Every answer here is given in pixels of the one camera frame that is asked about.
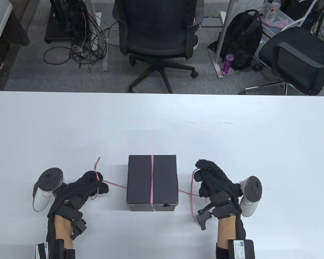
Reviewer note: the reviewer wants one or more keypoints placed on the person's right hand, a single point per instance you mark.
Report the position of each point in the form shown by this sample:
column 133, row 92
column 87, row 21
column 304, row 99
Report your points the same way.
column 216, row 183

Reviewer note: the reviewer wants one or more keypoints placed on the person's left hand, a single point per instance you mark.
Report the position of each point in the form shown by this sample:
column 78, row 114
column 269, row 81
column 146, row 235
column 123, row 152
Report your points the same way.
column 78, row 188

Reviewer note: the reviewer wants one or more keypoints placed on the black gift box lid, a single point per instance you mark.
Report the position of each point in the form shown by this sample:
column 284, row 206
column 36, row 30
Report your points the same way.
column 139, row 178

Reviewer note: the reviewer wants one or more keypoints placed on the pink bow ribbon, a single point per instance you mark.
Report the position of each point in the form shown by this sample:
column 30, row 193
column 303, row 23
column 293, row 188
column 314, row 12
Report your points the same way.
column 152, row 175

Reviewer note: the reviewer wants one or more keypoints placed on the black gift box base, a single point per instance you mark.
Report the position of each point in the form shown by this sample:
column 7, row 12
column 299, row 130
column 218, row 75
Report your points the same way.
column 140, row 207

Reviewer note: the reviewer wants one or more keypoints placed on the person's left forearm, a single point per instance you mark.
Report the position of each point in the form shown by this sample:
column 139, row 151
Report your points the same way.
column 63, row 229

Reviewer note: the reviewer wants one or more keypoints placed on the person's right forearm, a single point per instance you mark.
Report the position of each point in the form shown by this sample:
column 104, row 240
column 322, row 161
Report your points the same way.
column 228, row 229

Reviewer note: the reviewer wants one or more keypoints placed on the grey left hand controller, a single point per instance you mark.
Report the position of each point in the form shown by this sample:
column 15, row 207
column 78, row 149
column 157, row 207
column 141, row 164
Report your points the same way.
column 50, row 176

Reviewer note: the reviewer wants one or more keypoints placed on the grey hand controller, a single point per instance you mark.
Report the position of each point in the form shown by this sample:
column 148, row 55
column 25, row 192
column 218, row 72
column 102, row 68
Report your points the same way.
column 50, row 176
column 252, row 188

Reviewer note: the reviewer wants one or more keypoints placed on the grey right hand controller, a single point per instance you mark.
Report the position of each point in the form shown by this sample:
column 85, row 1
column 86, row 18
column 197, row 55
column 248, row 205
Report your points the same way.
column 252, row 188

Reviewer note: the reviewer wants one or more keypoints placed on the purple water bottle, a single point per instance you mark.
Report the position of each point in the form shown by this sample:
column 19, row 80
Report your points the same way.
column 227, row 64

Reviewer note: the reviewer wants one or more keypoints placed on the white desk leg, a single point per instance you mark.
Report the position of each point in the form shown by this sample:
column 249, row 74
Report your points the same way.
column 226, row 19
column 105, row 63

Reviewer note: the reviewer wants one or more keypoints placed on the black backpack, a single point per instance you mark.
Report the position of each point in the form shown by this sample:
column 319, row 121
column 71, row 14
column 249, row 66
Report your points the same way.
column 243, row 37

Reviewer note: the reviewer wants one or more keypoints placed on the black chair with chrome base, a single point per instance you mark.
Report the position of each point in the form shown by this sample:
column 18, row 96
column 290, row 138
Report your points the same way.
column 294, row 54

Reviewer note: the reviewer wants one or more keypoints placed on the black mesh office chair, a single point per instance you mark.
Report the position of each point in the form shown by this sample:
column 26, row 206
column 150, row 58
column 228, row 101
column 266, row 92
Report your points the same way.
column 156, row 32

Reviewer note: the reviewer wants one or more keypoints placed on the black computer tower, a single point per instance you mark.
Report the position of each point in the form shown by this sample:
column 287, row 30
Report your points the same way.
column 62, row 27

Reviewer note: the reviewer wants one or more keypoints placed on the pink cloth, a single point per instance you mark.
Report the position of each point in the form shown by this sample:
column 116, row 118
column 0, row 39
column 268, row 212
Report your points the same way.
column 278, row 23

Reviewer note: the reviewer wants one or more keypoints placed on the dark desk with white top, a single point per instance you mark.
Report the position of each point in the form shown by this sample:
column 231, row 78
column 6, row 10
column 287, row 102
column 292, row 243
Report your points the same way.
column 13, row 29

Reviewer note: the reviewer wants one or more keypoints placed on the white power strip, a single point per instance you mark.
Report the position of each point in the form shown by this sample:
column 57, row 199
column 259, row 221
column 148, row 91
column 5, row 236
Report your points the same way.
column 98, row 16

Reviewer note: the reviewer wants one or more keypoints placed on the clear plastic bin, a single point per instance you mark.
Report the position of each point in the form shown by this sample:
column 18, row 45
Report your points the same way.
column 282, row 17

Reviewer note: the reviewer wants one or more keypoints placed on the black right wrist bracket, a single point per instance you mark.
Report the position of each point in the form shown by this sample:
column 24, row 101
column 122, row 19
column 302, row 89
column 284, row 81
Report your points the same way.
column 203, row 218

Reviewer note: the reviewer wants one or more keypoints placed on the black wrist bracket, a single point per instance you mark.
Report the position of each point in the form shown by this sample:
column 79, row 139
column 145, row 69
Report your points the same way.
column 79, row 229
column 203, row 218

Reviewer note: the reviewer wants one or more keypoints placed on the black left wrist bracket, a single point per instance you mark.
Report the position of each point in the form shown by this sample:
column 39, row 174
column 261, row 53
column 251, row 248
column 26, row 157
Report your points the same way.
column 79, row 229

